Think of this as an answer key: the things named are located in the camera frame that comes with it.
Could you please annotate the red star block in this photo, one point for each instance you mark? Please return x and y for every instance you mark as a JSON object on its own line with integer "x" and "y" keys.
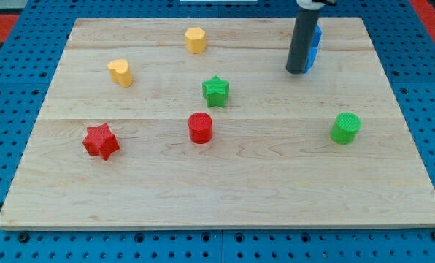
{"x": 100, "y": 141}

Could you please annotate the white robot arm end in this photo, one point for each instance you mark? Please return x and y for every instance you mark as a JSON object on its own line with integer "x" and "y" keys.
{"x": 313, "y": 5}

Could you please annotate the blue cube block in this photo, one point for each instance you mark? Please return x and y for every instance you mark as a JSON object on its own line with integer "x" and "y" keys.
{"x": 313, "y": 49}

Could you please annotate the green cylinder block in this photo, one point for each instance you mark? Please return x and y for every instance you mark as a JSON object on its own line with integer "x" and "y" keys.
{"x": 345, "y": 128}

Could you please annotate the light wooden board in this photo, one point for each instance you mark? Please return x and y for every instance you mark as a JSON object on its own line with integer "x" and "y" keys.
{"x": 270, "y": 164}

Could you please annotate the red cylinder block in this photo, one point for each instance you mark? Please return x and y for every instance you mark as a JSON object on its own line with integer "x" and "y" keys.
{"x": 200, "y": 127}

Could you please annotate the green star block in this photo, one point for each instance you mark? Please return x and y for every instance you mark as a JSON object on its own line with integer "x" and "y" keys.
{"x": 215, "y": 91}

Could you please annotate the yellow heart block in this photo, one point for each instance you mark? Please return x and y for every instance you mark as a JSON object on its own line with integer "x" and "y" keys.
{"x": 120, "y": 72}

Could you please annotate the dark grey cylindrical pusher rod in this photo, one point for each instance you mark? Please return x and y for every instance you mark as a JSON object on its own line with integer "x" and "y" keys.
{"x": 303, "y": 32}

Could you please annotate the yellow hexagon block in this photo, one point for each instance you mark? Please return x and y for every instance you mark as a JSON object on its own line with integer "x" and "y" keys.
{"x": 195, "y": 40}

